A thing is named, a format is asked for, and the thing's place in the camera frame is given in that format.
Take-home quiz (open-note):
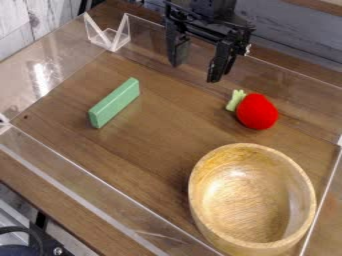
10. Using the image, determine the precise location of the clear acrylic corner bracket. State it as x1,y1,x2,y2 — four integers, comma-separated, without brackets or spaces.
83,13,131,52

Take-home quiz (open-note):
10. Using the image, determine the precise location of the black clamp bottom left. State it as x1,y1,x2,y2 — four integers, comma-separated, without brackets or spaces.
30,212,75,256

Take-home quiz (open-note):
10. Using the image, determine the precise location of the clear acrylic tray wall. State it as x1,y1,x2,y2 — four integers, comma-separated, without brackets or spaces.
0,10,342,256

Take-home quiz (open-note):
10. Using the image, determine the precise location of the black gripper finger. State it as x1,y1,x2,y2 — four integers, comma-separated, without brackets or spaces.
166,19,191,67
207,40,237,83

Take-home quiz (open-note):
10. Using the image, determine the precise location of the green rectangular block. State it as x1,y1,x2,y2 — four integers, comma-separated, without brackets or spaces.
89,78,141,129

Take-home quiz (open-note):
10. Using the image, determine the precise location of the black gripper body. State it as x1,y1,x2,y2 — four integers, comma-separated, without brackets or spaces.
165,0,256,56

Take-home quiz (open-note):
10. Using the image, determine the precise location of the brown wooden bowl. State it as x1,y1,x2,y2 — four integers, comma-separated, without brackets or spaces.
189,143,317,256

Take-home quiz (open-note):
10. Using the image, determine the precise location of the red plush strawberry toy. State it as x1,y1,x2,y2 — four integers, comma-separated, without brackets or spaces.
226,90,280,130

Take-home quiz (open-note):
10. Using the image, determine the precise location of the black cable bottom left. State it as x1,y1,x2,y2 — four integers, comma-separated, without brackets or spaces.
0,225,46,256

